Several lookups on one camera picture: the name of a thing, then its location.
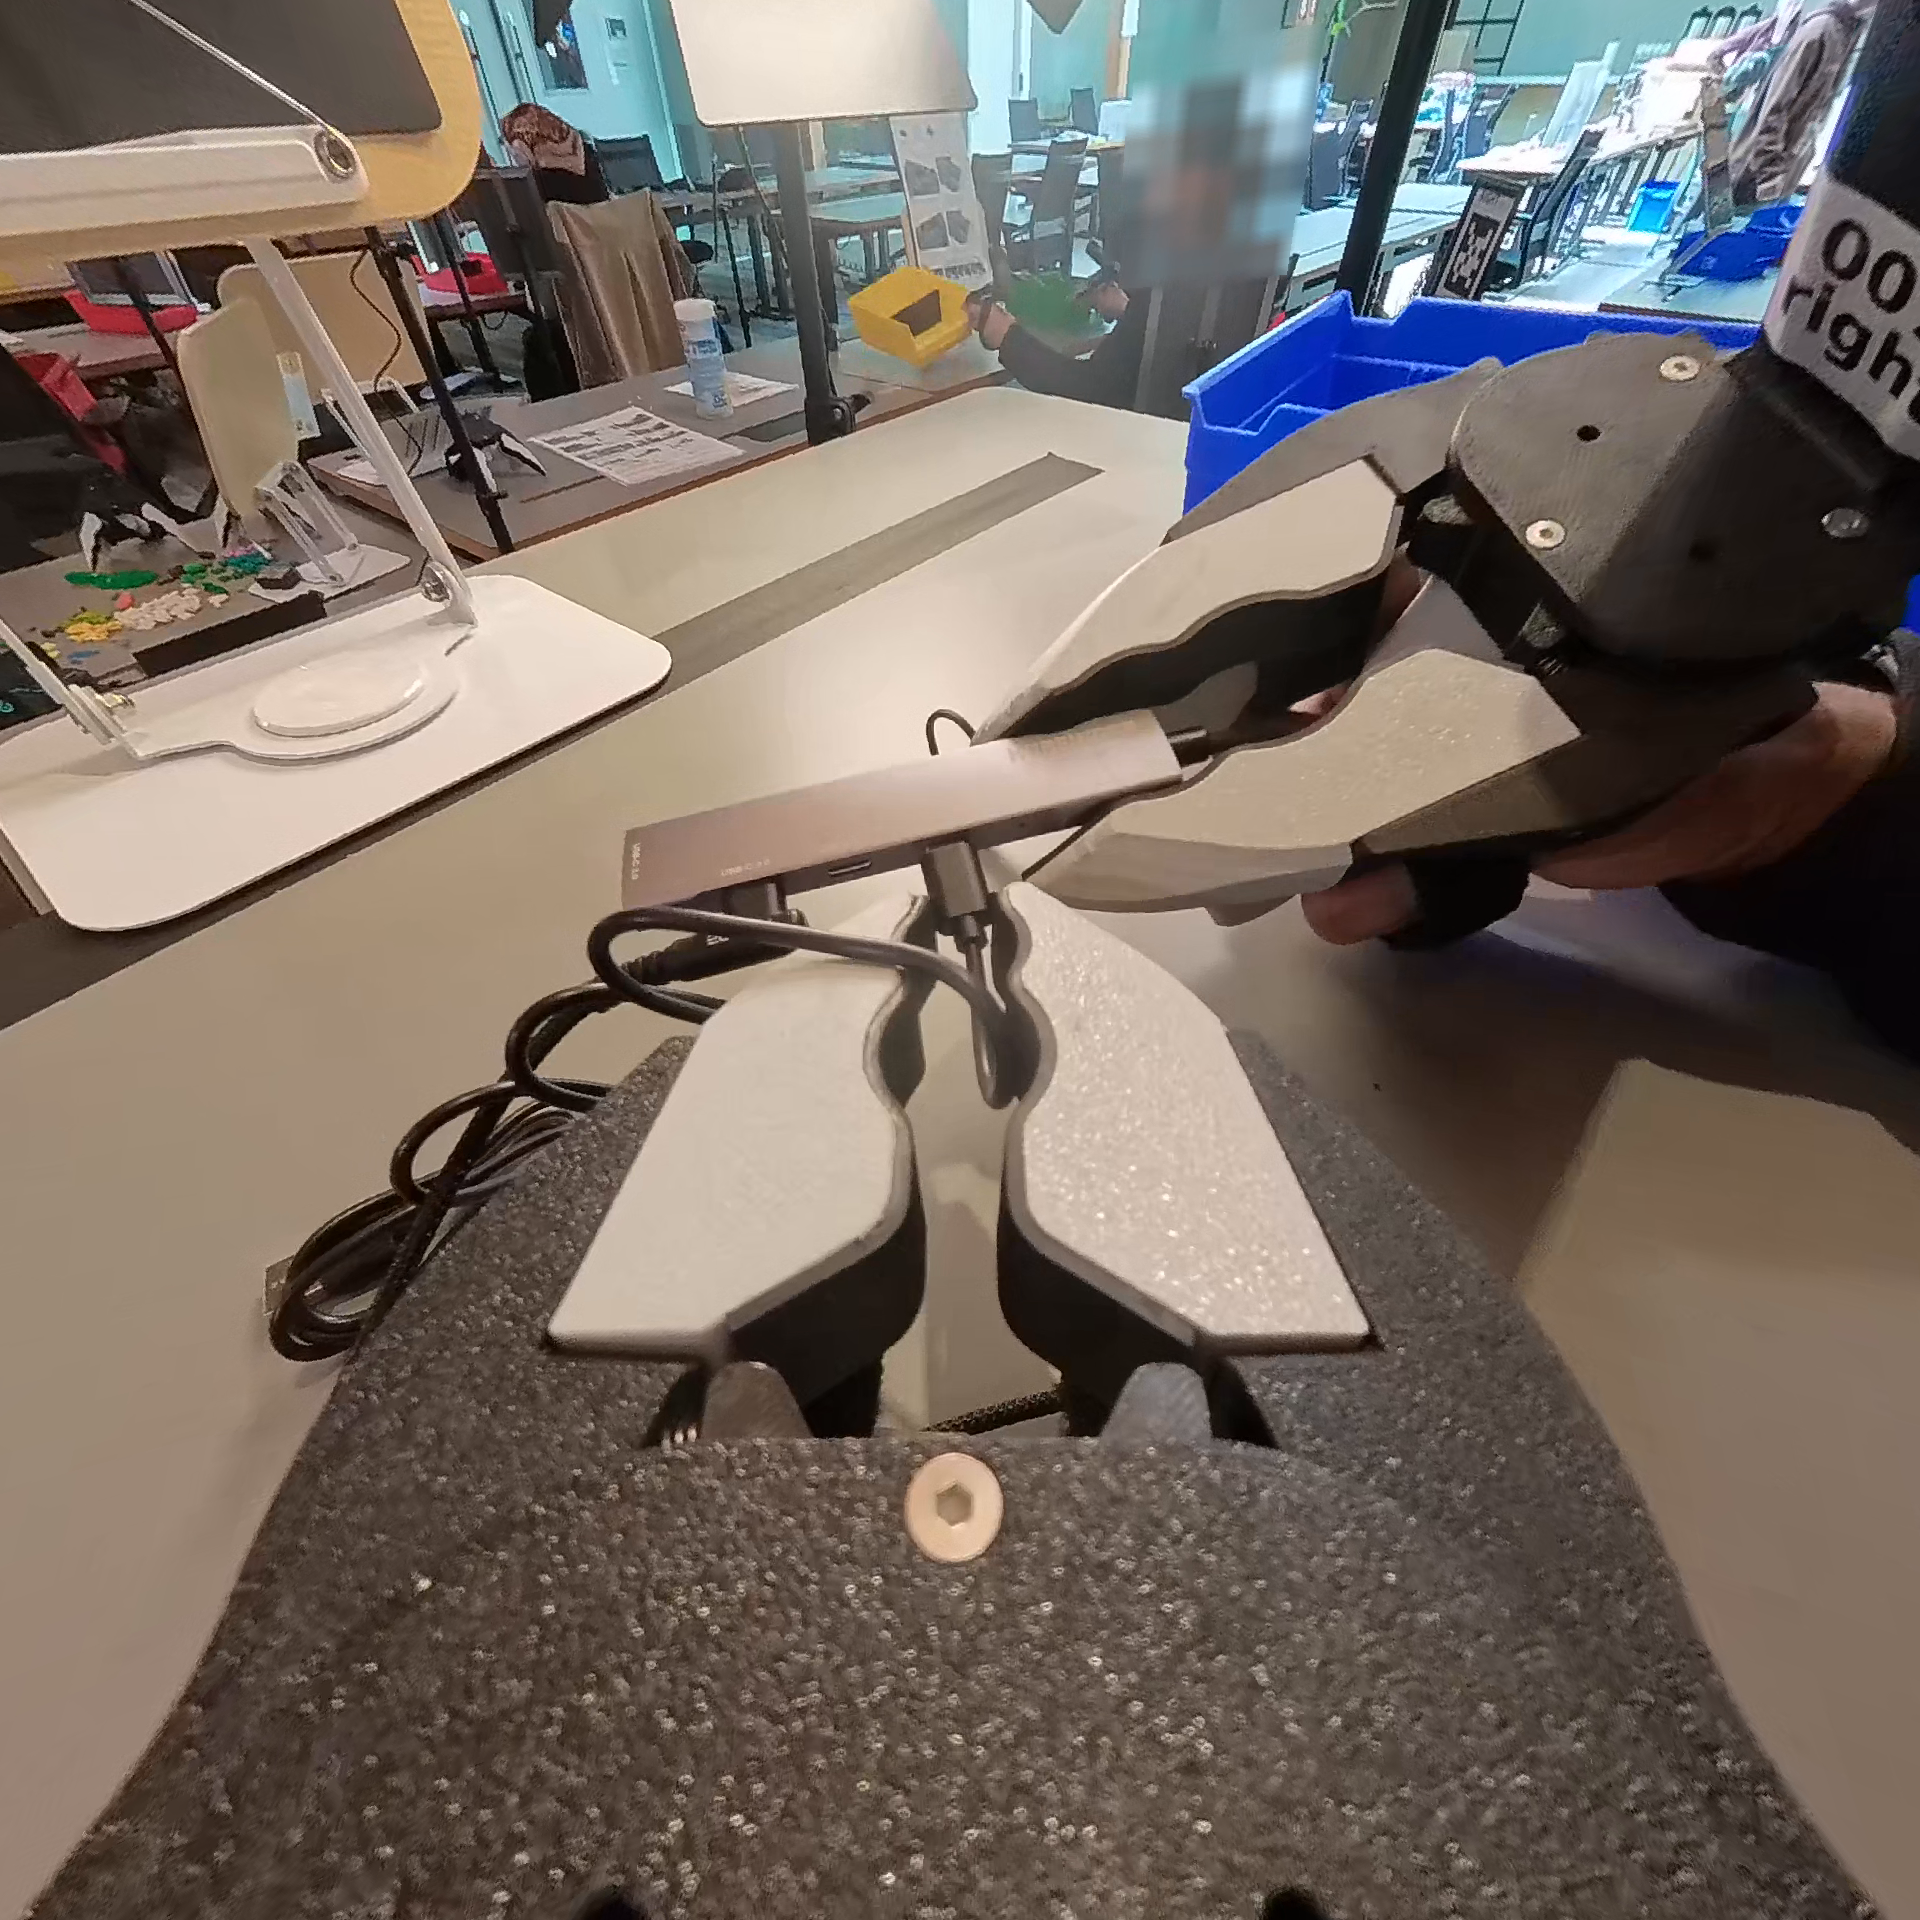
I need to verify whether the blue plastic bin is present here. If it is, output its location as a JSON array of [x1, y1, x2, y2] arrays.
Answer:
[[1183, 294, 1920, 519]]

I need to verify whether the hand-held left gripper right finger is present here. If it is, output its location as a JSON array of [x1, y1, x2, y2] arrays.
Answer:
[[996, 883, 1377, 1412]]

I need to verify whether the printed paper sheet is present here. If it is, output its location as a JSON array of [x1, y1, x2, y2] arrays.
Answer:
[[529, 408, 747, 486]]

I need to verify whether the person's right forearm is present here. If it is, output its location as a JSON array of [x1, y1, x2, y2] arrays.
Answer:
[[1665, 631, 1920, 1051]]

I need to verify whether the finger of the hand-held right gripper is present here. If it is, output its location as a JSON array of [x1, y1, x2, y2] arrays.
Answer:
[[971, 455, 1408, 745], [1036, 646, 1587, 928]]

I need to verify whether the printed poster sheet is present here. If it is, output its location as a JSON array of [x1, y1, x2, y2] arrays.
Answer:
[[888, 113, 994, 290]]

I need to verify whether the yellow plastic bin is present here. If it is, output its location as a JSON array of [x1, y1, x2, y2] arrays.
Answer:
[[849, 270, 973, 367]]

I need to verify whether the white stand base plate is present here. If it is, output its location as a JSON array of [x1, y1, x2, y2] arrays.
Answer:
[[0, 575, 673, 932]]

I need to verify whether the beige plastic chair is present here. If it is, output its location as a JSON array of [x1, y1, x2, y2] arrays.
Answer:
[[172, 294, 325, 528]]

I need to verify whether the black braided usb-c cable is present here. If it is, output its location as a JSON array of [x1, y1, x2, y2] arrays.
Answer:
[[623, 887, 1075, 1433]]

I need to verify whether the dark table post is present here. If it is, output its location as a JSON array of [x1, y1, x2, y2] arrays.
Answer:
[[751, 120, 868, 446]]

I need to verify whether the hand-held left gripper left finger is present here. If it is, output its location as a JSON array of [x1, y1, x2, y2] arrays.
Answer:
[[547, 894, 935, 1416]]

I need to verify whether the brown coat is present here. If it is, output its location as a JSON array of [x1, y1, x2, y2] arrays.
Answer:
[[547, 193, 699, 393]]

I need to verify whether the person's right hand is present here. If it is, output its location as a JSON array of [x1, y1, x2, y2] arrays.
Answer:
[[1299, 682, 1901, 953]]

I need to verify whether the black light stand pole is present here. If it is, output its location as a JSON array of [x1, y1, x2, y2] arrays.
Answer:
[[1343, 0, 1461, 321]]

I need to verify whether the white plastic bottle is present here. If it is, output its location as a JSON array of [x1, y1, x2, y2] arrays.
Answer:
[[675, 297, 735, 424]]

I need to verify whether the thin black cable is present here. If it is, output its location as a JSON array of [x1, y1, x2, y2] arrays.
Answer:
[[269, 710, 1051, 1360]]

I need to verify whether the pile of colourful toy bricks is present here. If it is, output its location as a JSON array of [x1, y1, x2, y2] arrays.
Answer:
[[31, 546, 325, 648]]

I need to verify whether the printed marker board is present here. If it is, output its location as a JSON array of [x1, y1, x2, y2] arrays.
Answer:
[[1431, 182, 1521, 303]]

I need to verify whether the studio light panel with flaps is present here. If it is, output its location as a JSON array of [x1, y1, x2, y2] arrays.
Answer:
[[668, 0, 980, 128]]

